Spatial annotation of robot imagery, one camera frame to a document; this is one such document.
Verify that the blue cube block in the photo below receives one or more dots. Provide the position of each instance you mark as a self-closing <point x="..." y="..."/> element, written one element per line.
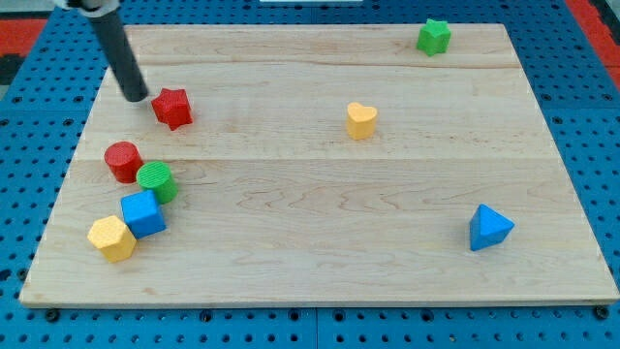
<point x="142" y="214"/>

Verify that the red star block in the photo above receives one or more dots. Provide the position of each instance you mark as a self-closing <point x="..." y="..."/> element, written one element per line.
<point x="172" y="107"/>

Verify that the green cylinder block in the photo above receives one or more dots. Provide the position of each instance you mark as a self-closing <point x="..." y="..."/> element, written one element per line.
<point x="157" y="177"/>

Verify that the yellow hexagon block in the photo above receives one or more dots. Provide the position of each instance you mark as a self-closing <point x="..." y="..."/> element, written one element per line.
<point x="113" y="238"/>

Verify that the red cylinder block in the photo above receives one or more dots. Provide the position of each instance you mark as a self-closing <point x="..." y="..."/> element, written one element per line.
<point x="124" y="161"/>

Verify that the white rod mount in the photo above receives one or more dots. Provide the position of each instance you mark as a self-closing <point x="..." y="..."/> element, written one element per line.
<point x="89" y="8"/>

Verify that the blue triangle block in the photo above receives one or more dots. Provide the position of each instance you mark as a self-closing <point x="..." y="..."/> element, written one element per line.
<point x="488" y="227"/>

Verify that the yellow heart block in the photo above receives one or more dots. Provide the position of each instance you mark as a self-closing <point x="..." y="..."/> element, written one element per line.
<point x="361" y="121"/>

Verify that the wooden board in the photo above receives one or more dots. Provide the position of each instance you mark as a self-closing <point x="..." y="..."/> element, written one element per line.
<point x="278" y="207"/>

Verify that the green star block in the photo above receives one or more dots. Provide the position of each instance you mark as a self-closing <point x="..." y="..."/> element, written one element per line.
<point x="434" y="37"/>

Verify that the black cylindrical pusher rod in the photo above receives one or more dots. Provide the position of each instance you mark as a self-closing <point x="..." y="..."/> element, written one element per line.
<point x="109" y="30"/>

